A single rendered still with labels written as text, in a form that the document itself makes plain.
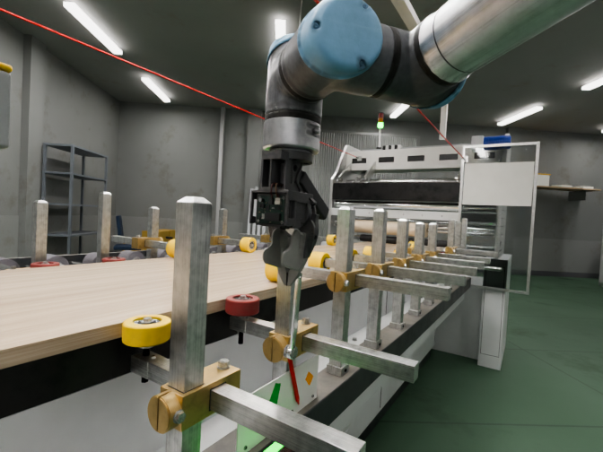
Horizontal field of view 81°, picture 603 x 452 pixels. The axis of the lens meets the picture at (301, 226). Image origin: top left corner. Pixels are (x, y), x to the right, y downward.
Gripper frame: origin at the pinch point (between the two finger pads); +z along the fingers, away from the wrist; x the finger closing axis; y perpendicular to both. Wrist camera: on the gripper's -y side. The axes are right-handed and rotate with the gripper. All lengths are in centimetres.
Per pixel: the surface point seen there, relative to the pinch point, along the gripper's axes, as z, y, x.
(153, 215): -7, -53, -115
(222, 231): 0, -97, -115
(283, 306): 7.9, -9.3, -7.7
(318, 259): 4, -61, -30
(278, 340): 13.8, -6.8, -6.5
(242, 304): 10.4, -12.1, -20.9
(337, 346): 14.6, -13.6, 2.9
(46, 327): 10.8, 21.8, -33.4
